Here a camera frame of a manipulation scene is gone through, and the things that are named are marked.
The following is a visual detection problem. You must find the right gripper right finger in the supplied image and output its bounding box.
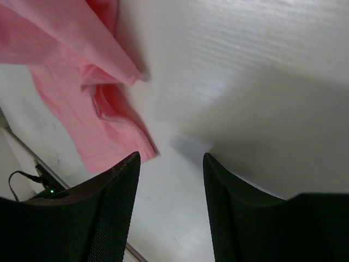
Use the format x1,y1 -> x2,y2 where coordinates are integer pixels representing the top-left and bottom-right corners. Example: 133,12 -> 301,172
203,153 -> 348,261

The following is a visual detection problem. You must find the light pink t-shirt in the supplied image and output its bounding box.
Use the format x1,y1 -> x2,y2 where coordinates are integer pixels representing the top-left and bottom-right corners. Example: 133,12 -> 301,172
1,1 -> 158,172

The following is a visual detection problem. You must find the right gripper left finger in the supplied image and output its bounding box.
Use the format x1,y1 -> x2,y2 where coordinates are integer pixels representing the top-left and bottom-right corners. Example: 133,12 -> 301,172
1,152 -> 141,261

